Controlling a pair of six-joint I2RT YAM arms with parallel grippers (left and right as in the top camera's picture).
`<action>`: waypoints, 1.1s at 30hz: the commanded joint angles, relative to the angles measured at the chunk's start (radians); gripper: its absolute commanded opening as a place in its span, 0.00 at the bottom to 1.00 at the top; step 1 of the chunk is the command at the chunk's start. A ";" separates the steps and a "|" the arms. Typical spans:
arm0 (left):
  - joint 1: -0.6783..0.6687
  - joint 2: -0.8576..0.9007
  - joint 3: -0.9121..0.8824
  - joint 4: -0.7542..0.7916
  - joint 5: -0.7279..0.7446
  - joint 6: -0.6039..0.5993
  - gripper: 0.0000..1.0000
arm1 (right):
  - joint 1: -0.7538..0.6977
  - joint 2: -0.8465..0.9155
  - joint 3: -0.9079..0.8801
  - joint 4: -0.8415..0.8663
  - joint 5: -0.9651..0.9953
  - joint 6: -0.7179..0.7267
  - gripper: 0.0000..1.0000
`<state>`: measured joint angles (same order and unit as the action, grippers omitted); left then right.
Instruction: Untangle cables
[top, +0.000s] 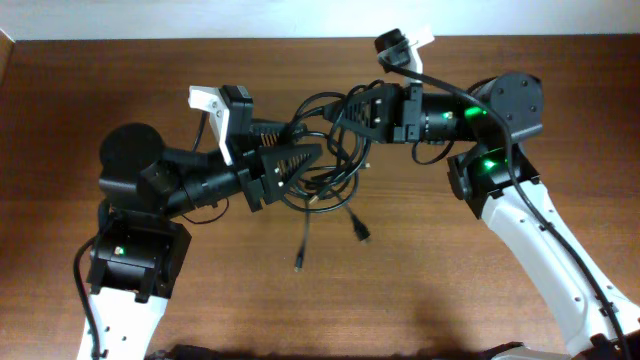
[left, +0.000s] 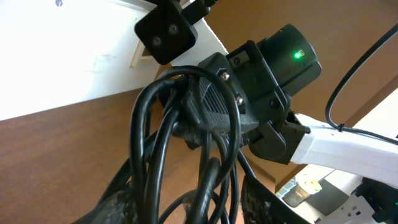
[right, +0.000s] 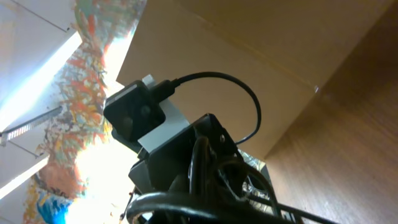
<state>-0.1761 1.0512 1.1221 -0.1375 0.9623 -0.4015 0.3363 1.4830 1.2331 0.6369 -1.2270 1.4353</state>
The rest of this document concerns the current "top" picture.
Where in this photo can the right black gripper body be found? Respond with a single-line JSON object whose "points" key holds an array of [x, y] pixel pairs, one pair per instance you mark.
{"points": [[409, 114]]}

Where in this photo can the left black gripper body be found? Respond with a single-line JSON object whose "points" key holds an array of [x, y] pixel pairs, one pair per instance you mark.
{"points": [[250, 175]]}

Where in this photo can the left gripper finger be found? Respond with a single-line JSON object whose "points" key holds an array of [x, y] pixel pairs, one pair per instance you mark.
{"points": [[283, 165], [270, 134]]}

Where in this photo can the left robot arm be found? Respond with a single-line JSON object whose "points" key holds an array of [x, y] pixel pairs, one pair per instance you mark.
{"points": [[139, 248]]}

